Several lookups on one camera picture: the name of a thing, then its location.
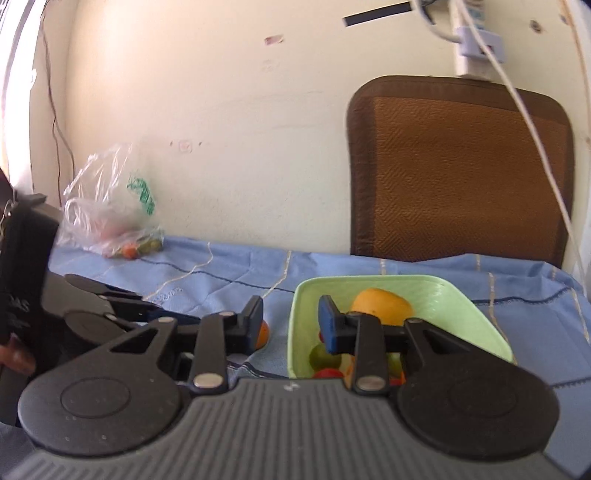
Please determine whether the white power strip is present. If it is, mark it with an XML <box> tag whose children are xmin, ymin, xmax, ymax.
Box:
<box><xmin>449</xmin><ymin>0</ymin><xmax>505</xmax><ymax>81</ymax></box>

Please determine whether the orange fruit in bag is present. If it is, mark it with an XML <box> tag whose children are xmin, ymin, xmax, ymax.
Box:
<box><xmin>121</xmin><ymin>244</ymin><xmax>138</xmax><ymax>260</ymax></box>

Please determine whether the blue checked tablecloth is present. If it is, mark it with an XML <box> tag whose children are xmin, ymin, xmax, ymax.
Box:
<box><xmin>0</xmin><ymin>235</ymin><xmax>591</xmax><ymax>480</ymax></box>

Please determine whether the red tomato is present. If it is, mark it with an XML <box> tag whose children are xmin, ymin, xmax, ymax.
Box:
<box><xmin>312</xmin><ymin>368</ymin><xmax>345</xmax><ymax>379</ymax></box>
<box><xmin>390</xmin><ymin>372</ymin><xmax>406</xmax><ymax>386</ymax></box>

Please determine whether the red tomato front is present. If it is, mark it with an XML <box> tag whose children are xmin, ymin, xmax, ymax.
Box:
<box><xmin>312</xmin><ymin>368</ymin><xmax>345</xmax><ymax>379</ymax></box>

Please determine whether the green tomato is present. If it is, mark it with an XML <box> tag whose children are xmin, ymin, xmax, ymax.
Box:
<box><xmin>387</xmin><ymin>353</ymin><xmax>403</xmax><ymax>379</ymax></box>
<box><xmin>308</xmin><ymin>343</ymin><xmax>342</xmax><ymax>372</ymax></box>

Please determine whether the orange mandarin back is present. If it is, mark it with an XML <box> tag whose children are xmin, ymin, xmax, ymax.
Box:
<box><xmin>256</xmin><ymin>321</ymin><xmax>270</xmax><ymax>350</ymax></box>

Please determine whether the clear plastic bag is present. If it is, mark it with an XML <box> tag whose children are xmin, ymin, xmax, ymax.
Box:
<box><xmin>56</xmin><ymin>144</ymin><xmax>164</xmax><ymax>259</ymax></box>

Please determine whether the white power cable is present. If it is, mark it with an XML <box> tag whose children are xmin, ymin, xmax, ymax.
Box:
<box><xmin>410</xmin><ymin>0</ymin><xmax>588</xmax><ymax>282</ymax></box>

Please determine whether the large yellow grapefruit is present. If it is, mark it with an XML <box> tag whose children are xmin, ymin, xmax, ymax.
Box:
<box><xmin>349</xmin><ymin>288</ymin><xmax>415</xmax><ymax>326</ymax></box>

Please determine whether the person's left hand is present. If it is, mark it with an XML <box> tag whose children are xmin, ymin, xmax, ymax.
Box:
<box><xmin>0</xmin><ymin>336</ymin><xmax>36</xmax><ymax>376</ymax></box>

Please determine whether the small orange mandarin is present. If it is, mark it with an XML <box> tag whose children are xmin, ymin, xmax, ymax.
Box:
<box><xmin>344</xmin><ymin>356</ymin><xmax>356</xmax><ymax>389</ymax></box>

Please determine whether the green plastic basket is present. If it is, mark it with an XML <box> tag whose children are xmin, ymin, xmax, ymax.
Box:
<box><xmin>287</xmin><ymin>275</ymin><xmax>514</xmax><ymax>379</ymax></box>

